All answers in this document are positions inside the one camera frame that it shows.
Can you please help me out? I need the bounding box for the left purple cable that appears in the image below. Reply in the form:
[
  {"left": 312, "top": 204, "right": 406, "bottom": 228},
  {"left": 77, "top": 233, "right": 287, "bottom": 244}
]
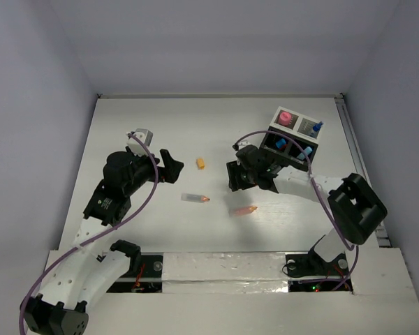
[{"left": 17, "top": 135, "right": 161, "bottom": 335}]

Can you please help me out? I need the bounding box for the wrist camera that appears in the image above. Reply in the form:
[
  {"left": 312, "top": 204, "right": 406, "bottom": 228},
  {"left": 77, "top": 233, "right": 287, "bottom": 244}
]
[
  {"left": 233, "top": 140, "right": 251, "bottom": 151},
  {"left": 126, "top": 128, "right": 153, "bottom": 156}
]

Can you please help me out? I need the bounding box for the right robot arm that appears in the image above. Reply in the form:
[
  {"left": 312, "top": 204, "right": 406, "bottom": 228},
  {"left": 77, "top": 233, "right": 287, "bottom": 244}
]
[{"left": 226, "top": 144, "right": 388, "bottom": 277}]

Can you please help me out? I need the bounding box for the black and white organizer box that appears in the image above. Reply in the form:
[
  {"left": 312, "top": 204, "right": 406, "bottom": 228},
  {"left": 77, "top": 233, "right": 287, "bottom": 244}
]
[{"left": 260, "top": 106, "right": 324, "bottom": 172}]

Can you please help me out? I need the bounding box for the clear blue cap bottle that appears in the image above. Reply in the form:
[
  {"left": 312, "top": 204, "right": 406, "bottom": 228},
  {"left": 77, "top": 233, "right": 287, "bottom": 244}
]
[{"left": 309, "top": 121, "right": 323, "bottom": 138}]

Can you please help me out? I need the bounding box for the aluminium rail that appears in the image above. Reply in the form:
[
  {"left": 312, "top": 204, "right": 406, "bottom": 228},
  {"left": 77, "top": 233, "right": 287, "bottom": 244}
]
[{"left": 335, "top": 94, "right": 392, "bottom": 248}]

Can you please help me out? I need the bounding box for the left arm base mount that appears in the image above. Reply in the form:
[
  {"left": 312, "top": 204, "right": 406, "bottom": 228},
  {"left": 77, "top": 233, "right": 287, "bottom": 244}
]
[{"left": 107, "top": 253, "right": 163, "bottom": 293}]

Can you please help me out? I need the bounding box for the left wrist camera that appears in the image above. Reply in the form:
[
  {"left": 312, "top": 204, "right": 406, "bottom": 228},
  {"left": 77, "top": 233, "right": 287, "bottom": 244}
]
[{"left": 126, "top": 128, "right": 153, "bottom": 156}]

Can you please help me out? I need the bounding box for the pink cap marker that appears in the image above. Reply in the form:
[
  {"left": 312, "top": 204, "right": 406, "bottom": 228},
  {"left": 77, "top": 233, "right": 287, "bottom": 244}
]
[{"left": 277, "top": 111, "right": 293, "bottom": 126}]

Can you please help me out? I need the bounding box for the light blue marker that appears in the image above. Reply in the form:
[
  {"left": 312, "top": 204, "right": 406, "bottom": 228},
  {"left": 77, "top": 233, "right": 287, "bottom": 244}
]
[{"left": 297, "top": 147, "right": 313, "bottom": 161}]

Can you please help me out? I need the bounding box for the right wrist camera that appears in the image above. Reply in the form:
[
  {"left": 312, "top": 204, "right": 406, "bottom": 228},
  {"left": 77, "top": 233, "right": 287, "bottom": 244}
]
[{"left": 233, "top": 140, "right": 251, "bottom": 151}]

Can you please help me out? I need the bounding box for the red orange marker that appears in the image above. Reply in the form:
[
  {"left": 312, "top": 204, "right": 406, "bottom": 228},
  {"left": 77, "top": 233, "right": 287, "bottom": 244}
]
[{"left": 228, "top": 205, "right": 258, "bottom": 218}]

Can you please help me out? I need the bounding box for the orange tip clear marker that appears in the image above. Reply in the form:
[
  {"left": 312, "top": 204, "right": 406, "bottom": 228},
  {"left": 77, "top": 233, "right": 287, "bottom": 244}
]
[{"left": 181, "top": 193, "right": 210, "bottom": 203}]

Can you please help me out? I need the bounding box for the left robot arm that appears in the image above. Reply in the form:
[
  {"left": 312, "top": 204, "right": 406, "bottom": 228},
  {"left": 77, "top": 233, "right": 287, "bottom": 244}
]
[{"left": 19, "top": 148, "right": 184, "bottom": 334}]

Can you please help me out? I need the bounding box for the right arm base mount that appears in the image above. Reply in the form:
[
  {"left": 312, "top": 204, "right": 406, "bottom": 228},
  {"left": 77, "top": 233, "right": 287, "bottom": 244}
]
[{"left": 281, "top": 251, "right": 353, "bottom": 292}]

